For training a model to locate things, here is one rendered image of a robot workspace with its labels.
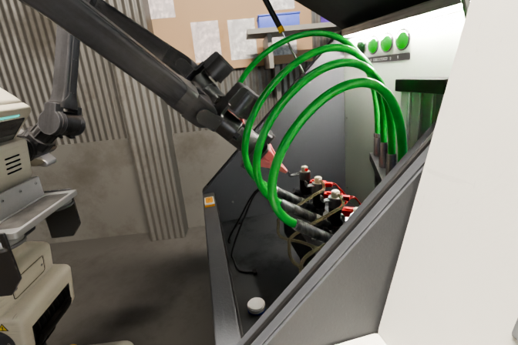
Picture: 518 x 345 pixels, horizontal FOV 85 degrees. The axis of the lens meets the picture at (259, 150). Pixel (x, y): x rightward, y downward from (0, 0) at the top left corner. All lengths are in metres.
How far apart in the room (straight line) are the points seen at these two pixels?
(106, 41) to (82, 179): 2.41
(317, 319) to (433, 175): 0.23
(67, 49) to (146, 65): 0.54
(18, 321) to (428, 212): 0.95
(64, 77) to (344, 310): 0.97
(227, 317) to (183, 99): 0.40
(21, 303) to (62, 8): 0.77
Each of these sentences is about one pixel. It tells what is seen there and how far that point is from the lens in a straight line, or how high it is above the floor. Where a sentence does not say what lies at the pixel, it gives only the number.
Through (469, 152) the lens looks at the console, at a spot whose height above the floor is 1.24.
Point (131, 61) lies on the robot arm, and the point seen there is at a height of 1.37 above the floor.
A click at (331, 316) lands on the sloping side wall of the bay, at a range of 0.43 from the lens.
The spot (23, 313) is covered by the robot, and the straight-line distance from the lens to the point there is 1.03.
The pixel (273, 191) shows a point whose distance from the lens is 0.42.
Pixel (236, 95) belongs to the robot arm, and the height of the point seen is 1.29.
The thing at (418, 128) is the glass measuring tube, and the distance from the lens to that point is 0.76.
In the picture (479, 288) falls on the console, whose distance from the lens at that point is 0.36.
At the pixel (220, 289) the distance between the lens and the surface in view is 0.60.
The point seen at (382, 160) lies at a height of 1.12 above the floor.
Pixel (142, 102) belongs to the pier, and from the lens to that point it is 2.38.
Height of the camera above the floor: 1.33
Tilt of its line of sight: 15 degrees down
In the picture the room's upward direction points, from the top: 5 degrees counter-clockwise
